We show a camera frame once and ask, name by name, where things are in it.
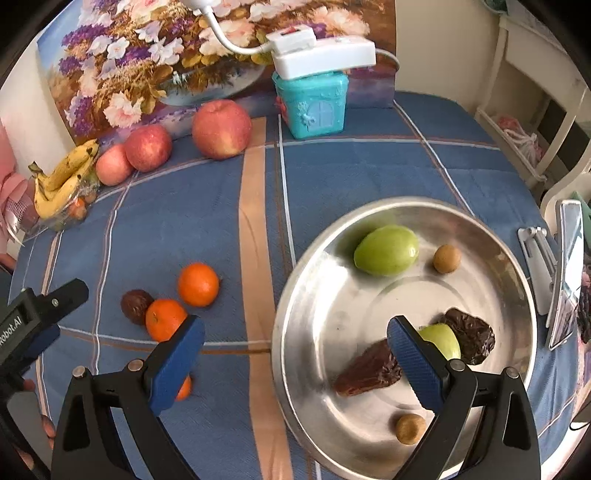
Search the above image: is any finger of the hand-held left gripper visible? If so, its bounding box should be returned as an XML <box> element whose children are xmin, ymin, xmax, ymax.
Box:
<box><xmin>21</xmin><ymin>323</ymin><xmax>62</xmax><ymax>365</ymax></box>
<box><xmin>43</xmin><ymin>278</ymin><xmax>90</xmax><ymax>322</ymax></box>

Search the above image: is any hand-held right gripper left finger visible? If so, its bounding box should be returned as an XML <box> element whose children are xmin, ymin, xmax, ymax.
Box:
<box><xmin>51</xmin><ymin>315</ymin><xmax>206</xmax><ymax>480</ymax></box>

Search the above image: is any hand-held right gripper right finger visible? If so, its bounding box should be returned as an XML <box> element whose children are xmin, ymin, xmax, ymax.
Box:
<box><xmin>387</xmin><ymin>315</ymin><xmax>541</xmax><ymax>480</ymax></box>

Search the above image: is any small green mango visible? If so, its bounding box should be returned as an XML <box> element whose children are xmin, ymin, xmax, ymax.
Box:
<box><xmin>418</xmin><ymin>323</ymin><xmax>461</xmax><ymax>361</ymax></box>

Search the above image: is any dark wrinkled avocado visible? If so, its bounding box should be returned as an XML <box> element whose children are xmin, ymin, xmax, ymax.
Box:
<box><xmin>335</xmin><ymin>338</ymin><xmax>403</xmax><ymax>397</ymax></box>

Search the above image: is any brown kiwi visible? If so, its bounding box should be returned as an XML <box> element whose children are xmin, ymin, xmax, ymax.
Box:
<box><xmin>395</xmin><ymin>413</ymin><xmax>428</xmax><ymax>445</ymax></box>
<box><xmin>433</xmin><ymin>244</ymin><xmax>461</xmax><ymax>274</ymax></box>

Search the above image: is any large wrinkled passion fruit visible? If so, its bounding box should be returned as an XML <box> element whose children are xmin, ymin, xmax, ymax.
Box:
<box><xmin>438</xmin><ymin>308</ymin><xmax>496</xmax><ymax>365</ymax></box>

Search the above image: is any round steel plate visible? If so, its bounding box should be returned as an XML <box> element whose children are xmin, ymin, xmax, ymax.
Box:
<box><xmin>271</xmin><ymin>197</ymin><xmax>539</xmax><ymax>480</ymax></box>

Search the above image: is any large green mango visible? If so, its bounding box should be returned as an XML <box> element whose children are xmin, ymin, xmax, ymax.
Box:
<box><xmin>353</xmin><ymin>224</ymin><xmax>420</xmax><ymax>277</ymax></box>

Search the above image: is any person's left hand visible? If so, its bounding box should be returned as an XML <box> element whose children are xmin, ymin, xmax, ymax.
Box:
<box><xmin>21</xmin><ymin>378</ymin><xmax>57</xmax><ymax>439</ymax></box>

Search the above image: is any small dark passion fruit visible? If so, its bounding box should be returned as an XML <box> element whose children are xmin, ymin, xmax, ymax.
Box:
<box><xmin>120</xmin><ymin>289</ymin><xmax>154</xmax><ymax>325</ymax></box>

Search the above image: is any clear plastic container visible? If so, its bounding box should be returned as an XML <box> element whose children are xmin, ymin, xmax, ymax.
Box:
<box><xmin>23</xmin><ymin>180</ymin><xmax>100</xmax><ymax>232</ymax></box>

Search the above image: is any bunch of yellow bananas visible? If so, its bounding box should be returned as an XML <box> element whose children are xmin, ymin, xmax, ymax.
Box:
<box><xmin>28</xmin><ymin>138</ymin><xmax>100</xmax><ymax>219</ymax></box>

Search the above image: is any pink gift bag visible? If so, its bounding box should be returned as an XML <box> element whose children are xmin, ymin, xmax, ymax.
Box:
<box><xmin>0</xmin><ymin>120</ymin><xmax>38</xmax><ymax>250</ymax></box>

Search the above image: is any small pink apple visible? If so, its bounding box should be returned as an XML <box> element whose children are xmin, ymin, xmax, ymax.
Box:
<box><xmin>95</xmin><ymin>144</ymin><xmax>134</xmax><ymax>186</ymax></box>

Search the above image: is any blue plaid tablecloth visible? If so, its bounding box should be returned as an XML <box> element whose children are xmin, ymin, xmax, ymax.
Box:
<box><xmin>9</xmin><ymin>90</ymin><xmax>583</xmax><ymax>480</ymax></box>

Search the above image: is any grey phone stand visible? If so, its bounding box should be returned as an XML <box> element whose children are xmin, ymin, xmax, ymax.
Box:
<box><xmin>517</xmin><ymin>226</ymin><xmax>557</xmax><ymax>315</ymax></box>

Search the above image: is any medium red apple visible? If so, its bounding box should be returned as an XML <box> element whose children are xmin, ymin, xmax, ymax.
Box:
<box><xmin>124</xmin><ymin>124</ymin><xmax>173</xmax><ymax>173</ymax></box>

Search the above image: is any large red apple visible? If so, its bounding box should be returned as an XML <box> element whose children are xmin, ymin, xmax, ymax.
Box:
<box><xmin>191</xmin><ymin>99</ymin><xmax>253</xmax><ymax>160</ymax></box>

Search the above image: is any flower painting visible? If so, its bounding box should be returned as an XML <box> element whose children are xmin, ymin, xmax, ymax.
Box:
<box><xmin>37</xmin><ymin>0</ymin><xmax>398</xmax><ymax>148</ymax></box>

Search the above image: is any pink mesh bag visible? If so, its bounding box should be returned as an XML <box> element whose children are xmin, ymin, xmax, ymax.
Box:
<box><xmin>496</xmin><ymin>115</ymin><xmax>541</xmax><ymax>167</ymax></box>

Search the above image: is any teal plastic box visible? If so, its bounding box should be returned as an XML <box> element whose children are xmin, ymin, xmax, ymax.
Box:
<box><xmin>271</xmin><ymin>71</ymin><xmax>349</xmax><ymax>140</ymax></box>

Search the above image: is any white wooden shelf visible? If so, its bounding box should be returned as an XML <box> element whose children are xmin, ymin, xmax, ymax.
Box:
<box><xmin>475</xmin><ymin>14</ymin><xmax>591</xmax><ymax>185</ymax></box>

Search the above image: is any white power strip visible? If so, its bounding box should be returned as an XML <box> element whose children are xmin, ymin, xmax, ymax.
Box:
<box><xmin>272</xmin><ymin>34</ymin><xmax>377</xmax><ymax>79</ymax></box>

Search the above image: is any white power cable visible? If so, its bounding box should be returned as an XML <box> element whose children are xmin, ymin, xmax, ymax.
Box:
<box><xmin>374</xmin><ymin>48</ymin><xmax>400</xmax><ymax>72</ymax></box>

